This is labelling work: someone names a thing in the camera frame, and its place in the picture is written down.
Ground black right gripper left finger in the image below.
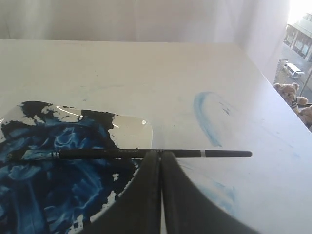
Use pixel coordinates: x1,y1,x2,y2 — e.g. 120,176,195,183
84,152,161,234

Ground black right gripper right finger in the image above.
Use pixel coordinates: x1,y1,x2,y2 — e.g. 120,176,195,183
160,152,256,234

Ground black paintbrush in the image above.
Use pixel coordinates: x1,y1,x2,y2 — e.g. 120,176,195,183
6,149,252,161

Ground white square plate blue paint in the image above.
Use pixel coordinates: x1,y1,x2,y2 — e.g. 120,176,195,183
0,100,154,234

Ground brown teddy bear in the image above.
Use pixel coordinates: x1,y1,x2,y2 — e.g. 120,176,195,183
299,105,312,131
273,82,308,114

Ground white parked van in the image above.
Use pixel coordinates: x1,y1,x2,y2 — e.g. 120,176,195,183
283,62,305,79

